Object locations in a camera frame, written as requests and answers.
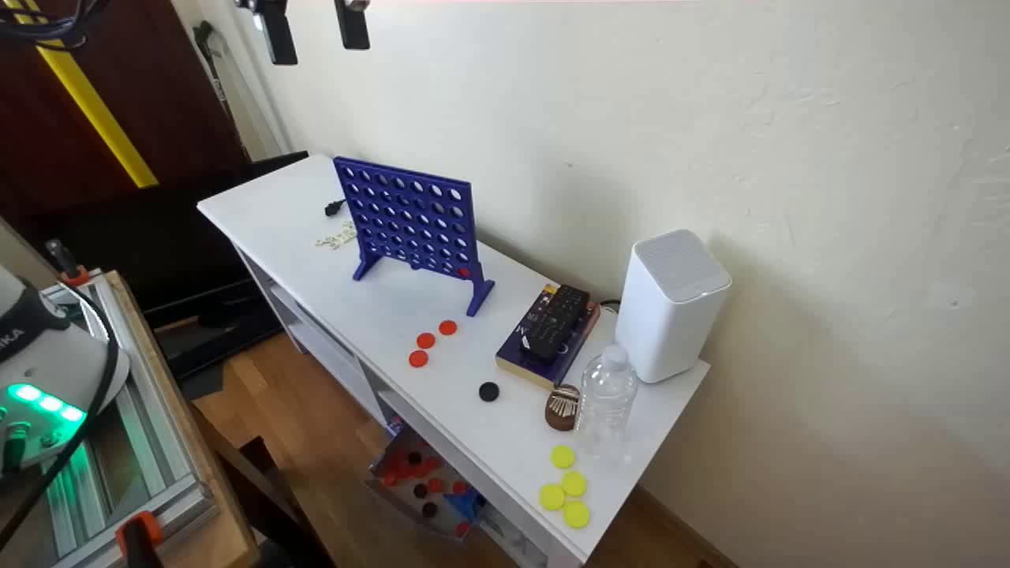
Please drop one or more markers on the white shelf table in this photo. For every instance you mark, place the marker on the white shelf table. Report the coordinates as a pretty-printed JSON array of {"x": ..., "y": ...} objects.
[{"x": 349, "y": 295}]

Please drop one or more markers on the yellow game disc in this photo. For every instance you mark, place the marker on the yellow game disc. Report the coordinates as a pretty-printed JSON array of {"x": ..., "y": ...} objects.
[
  {"x": 575, "y": 514},
  {"x": 554, "y": 495},
  {"x": 562, "y": 455},
  {"x": 574, "y": 483}
]

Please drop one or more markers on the black low bench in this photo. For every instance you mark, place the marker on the black low bench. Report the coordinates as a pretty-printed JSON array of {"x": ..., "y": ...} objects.
[{"x": 159, "y": 253}]

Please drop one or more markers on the clear plastic bottle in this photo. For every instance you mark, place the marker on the clear plastic bottle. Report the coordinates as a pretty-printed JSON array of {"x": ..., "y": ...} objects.
[{"x": 607, "y": 399}]

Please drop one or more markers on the orange game disc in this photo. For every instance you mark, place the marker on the orange game disc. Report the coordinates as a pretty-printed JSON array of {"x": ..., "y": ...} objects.
[
  {"x": 418, "y": 357},
  {"x": 424, "y": 338},
  {"x": 449, "y": 327}
]

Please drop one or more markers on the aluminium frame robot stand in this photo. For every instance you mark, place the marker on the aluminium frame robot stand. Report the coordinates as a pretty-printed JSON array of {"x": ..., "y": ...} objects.
[{"x": 159, "y": 462}]

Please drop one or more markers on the dark box with tokens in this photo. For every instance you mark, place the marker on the dark box with tokens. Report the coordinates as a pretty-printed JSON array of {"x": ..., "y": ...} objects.
[{"x": 515, "y": 354}]

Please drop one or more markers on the colourful game box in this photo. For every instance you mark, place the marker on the colourful game box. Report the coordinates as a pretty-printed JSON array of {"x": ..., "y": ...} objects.
[{"x": 420, "y": 483}]

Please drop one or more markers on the blue connect four gameboard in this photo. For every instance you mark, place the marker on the blue connect four gameboard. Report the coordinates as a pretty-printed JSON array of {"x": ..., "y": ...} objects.
[{"x": 420, "y": 257}]

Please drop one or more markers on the white box speaker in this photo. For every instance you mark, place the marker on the white box speaker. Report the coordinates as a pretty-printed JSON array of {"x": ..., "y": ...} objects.
[{"x": 668, "y": 305}]

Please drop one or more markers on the black game disc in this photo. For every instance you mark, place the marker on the black game disc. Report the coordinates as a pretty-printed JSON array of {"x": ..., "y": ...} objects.
[{"x": 488, "y": 392}]

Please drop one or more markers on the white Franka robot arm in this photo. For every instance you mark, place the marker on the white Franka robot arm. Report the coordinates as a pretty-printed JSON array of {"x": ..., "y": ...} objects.
[{"x": 53, "y": 368}]

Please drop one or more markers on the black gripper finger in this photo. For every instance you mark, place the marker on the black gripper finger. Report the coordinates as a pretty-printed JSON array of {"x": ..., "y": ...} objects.
[
  {"x": 279, "y": 33},
  {"x": 355, "y": 23}
]

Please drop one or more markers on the black and orange clamp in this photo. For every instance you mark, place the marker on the black and orange clamp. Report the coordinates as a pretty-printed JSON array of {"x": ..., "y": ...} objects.
[{"x": 77, "y": 274}]

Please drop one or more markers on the dark brown wooden cabinet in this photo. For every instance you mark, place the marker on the dark brown wooden cabinet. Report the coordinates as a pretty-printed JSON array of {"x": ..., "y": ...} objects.
[{"x": 159, "y": 64}]

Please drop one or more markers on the black remote control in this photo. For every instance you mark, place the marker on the black remote control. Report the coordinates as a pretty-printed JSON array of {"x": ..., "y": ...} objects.
[{"x": 554, "y": 323}]

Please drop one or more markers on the cream letter tile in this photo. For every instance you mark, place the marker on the cream letter tile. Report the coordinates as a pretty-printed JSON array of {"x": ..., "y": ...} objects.
[
  {"x": 346, "y": 233},
  {"x": 330, "y": 245}
]

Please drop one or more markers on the small brown object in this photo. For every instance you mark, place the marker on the small brown object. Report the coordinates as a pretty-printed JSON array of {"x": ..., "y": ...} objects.
[{"x": 562, "y": 410}]

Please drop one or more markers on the yellow tape strip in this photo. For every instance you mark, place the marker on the yellow tape strip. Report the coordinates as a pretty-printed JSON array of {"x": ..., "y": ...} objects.
[{"x": 97, "y": 110}]

